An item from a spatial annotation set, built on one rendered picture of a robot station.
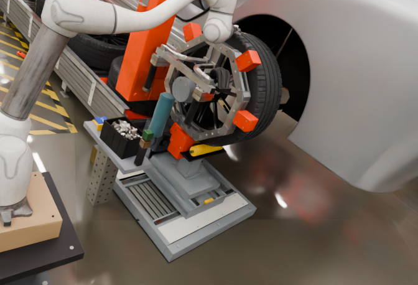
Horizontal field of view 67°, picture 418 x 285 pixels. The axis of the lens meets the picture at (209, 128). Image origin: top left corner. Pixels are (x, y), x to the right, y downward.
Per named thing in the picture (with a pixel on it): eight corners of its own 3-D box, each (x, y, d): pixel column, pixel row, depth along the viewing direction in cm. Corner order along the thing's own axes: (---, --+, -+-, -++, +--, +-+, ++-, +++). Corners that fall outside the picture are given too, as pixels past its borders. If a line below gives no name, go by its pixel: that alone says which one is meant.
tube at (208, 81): (234, 85, 156) (242, 66, 151) (208, 86, 141) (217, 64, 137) (210, 68, 164) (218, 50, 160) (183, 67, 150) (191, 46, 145)
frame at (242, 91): (221, 157, 174) (266, 67, 149) (214, 158, 169) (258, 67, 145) (163, 104, 201) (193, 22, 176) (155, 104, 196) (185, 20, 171)
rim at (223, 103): (199, 116, 216) (260, 139, 186) (173, 119, 199) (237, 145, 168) (210, 40, 202) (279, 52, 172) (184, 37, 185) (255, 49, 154)
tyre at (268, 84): (190, 124, 223) (269, 156, 183) (164, 127, 205) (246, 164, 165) (203, 27, 205) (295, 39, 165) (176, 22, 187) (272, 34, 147)
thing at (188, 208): (222, 203, 220) (227, 193, 215) (185, 220, 193) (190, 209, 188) (178, 159, 244) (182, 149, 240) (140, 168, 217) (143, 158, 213)
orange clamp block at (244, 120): (240, 121, 164) (253, 130, 160) (231, 122, 158) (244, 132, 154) (246, 109, 161) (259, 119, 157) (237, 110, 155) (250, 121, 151)
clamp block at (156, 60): (168, 66, 166) (171, 58, 163) (155, 66, 159) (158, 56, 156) (163, 62, 168) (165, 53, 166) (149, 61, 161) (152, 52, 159)
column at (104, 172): (108, 201, 193) (125, 147, 175) (93, 206, 186) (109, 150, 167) (100, 190, 198) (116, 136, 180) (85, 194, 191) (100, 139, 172)
